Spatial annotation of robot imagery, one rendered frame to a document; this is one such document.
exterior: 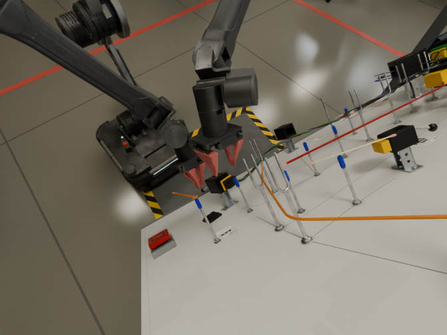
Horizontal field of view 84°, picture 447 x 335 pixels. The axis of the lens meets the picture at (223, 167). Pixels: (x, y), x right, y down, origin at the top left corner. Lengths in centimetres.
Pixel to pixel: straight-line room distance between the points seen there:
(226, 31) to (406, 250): 47
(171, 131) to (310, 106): 199
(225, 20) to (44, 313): 184
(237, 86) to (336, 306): 37
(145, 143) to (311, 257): 161
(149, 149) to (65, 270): 93
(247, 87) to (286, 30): 291
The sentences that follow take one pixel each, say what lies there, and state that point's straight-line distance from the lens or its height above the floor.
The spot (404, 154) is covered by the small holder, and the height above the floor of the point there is 134.
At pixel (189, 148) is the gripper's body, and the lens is 69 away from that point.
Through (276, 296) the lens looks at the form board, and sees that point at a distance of 34.
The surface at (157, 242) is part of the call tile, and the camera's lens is 60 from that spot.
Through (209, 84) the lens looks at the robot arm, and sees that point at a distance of 50.
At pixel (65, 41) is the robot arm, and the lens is 57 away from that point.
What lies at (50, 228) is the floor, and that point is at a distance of 214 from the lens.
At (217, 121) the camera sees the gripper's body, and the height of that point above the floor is 131.
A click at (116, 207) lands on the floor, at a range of 198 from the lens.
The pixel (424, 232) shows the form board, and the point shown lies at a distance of 37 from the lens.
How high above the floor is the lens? 170
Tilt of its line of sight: 60 degrees down
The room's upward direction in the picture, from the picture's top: straight up
